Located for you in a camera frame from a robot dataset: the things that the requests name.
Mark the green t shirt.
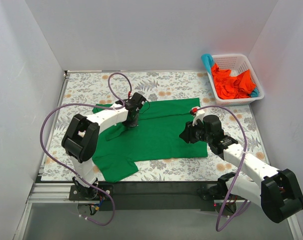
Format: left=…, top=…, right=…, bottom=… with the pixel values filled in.
left=92, top=98, right=208, bottom=183

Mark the white plastic basket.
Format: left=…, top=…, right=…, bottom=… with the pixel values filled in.
left=200, top=53, right=265, bottom=106

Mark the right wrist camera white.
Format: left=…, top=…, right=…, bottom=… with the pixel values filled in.
left=189, top=106, right=206, bottom=126

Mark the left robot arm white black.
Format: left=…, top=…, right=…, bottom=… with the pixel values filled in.
left=61, top=92, right=147, bottom=200

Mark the orange t shirt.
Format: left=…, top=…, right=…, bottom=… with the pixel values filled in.
left=211, top=63, right=257, bottom=100

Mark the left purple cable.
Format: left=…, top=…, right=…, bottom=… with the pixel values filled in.
left=39, top=72, right=132, bottom=226

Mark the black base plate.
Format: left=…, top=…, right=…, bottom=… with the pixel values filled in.
left=68, top=180, right=249, bottom=213

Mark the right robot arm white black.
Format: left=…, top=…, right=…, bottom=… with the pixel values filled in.
left=179, top=115, right=303, bottom=223

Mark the light blue t shirt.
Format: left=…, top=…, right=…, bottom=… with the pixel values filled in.
left=201, top=53, right=215, bottom=75

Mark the floral table mat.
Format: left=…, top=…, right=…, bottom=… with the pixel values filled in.
left=40, top=71, right=269, bottom=182

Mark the aluminium frame rail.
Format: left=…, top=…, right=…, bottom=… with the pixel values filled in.
left=14, top=71, right=303, bottom=240

